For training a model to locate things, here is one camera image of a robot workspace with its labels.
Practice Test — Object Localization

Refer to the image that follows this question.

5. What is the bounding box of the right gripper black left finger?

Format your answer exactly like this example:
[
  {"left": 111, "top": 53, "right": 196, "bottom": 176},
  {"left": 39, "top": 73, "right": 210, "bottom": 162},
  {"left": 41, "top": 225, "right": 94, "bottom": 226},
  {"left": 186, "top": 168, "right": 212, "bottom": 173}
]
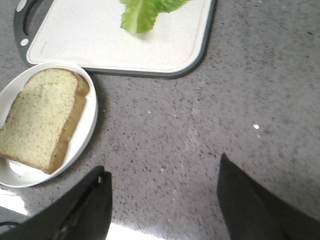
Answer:
[{"left": 0, "top": 166, "right": 112, "bottom": 240}]

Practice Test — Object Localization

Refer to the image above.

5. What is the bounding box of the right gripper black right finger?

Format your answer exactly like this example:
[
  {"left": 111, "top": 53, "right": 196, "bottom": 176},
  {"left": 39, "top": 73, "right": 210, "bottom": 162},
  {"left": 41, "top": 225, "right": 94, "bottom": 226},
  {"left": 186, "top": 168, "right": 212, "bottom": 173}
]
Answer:
[{"left": 217, "top": 154, "right": 320, "bottom": 240}]

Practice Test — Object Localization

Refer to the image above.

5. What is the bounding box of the bread slice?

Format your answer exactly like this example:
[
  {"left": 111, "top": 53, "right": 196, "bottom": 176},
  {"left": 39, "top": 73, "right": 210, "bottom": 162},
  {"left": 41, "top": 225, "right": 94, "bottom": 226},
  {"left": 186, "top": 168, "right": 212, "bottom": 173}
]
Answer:
[
  {"left": 48, "top": 73, "right": 90, "bottom": 174},
  {"left": 0, "top": 68, "right": 77, "bottom": 174}
]

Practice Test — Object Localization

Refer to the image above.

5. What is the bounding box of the green lettuce leaf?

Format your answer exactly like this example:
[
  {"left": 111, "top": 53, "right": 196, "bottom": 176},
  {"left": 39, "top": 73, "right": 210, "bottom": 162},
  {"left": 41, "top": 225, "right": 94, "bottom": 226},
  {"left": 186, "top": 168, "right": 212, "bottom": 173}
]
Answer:
[{"left": 119, "top": 0, "right": 187, "bottom": 34}]

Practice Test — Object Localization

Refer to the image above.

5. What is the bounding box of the white round plate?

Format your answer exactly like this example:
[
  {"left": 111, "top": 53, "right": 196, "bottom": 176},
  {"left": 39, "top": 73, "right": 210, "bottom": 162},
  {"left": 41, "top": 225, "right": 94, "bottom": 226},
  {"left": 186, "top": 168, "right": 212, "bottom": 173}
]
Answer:
[{"left": 0, "top": 61, "right": 98, "bottom": 188}]

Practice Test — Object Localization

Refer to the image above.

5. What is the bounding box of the white cutting board grey rim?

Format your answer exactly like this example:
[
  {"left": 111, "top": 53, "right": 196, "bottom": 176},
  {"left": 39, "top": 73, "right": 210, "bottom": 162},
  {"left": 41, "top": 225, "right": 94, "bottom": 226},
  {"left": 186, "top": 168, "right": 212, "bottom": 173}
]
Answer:
[{"left": 13, "top": 0, "right": 216, "bottom": 79}]

